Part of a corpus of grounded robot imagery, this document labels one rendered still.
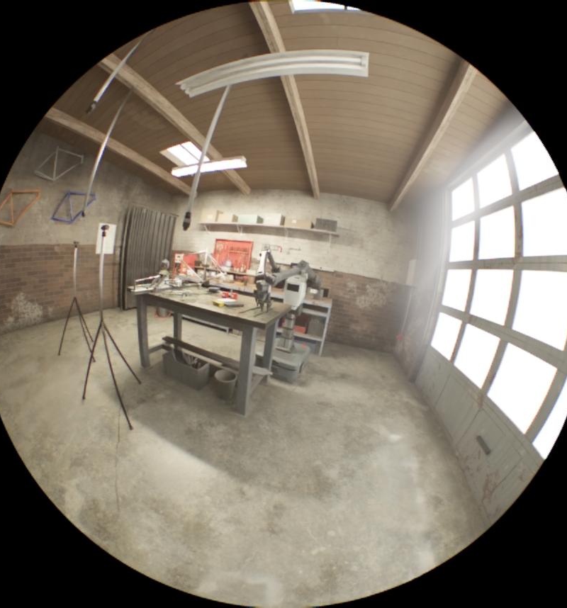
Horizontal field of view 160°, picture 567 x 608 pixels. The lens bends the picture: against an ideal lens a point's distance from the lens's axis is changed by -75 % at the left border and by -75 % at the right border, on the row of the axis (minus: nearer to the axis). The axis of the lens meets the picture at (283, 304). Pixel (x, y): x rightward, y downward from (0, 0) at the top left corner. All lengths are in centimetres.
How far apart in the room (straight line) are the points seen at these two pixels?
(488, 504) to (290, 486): 146
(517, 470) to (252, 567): 158
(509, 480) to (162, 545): 197
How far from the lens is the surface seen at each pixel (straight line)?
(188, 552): 127
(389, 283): 382
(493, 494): 190
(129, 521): 139
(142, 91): 264
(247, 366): 150
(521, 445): 174
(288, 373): 226
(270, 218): 375
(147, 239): 469
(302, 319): 350
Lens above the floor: 124
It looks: 11 degrees down
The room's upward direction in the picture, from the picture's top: 9 degrees clockwise
